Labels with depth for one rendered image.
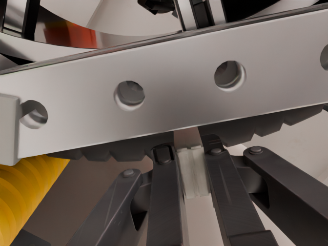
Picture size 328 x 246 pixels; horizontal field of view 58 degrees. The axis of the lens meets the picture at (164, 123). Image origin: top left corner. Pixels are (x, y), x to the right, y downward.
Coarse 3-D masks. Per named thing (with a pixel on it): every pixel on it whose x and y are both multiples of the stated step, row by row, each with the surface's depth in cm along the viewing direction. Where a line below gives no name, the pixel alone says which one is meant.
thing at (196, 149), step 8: (192, 128) 18; (192, 136) 17; (192, 144) 16; (200, 144) 15; (192, 152) 15; (200, 152) 15; (192, 160) 16; (200, 160) 15; (200, 168) 16; (200, 176) 16; (200, 184) 16; (208, 184) 16; (200, 192) 16; (208, 192) 16
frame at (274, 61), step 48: (144, 48) 12; (192, 48) 12; (240, 48) 12; (288, 48) 12; (0, 96) 13; (48, 96) 13; (96, 96) 13; (144, 96) 15; (192, 96) 13; (240, 96) 13; (288, 96) 13; (0, 144) 13; (48, 144) 14
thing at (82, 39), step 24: (0, 0) 31; (24, 0) 22; (216, 0) 21; (240, 0) 39; (264, 0) 24; (288, 0) 20; (312, 0) 19; (0, 24) 23; (24, 24) 22; (48, 24) 32; (72, 24) 40; (192, 24) 22; (216, 24) 22; (0, 48) 21; (24, 48) 21; (48, 48) 21; (72, 48) 21; (96, 48) 21
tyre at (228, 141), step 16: (288, 112) 22; (304, 112) 22; (320, 112) 23; (208, 128) 22; (224, 128) 22; (240, 128) 22; (256, 128) 22; (272, 128) 22; (96, 144) 23; (112, 144) 23; (128, 144) 23; (144, 144) 23; (224, 144) 24; (96, 160) 24; (128, 160) 24
